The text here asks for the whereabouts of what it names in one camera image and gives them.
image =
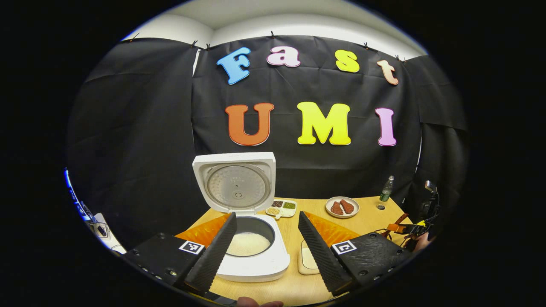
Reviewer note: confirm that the clear bottle green label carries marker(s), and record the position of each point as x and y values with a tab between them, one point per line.
386	189

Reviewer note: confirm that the brown meat piece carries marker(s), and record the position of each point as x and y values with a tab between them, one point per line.
337	208
347	206

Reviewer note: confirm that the black phone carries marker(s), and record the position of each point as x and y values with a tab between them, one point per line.
101	230

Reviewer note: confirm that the white rice cooker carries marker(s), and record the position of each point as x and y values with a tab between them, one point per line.
256	270

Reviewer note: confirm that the white round plate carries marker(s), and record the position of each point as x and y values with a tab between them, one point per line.
342	216

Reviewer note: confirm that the black backdrop cloth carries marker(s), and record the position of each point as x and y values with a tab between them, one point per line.
140	128

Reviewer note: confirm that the computer monitor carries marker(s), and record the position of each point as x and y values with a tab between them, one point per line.
76	200

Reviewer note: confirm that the white plastic object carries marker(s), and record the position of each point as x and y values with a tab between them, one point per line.
113	241

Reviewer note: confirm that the row of black clips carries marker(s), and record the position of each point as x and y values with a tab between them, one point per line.
271	34

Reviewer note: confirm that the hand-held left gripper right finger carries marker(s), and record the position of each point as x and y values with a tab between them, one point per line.
324	260

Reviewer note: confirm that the divided grain tray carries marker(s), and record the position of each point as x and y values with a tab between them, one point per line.
281	209

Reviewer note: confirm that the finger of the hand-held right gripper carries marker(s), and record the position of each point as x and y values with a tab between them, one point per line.
396	228

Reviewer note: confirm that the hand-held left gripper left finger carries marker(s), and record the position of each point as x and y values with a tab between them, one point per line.
211	260

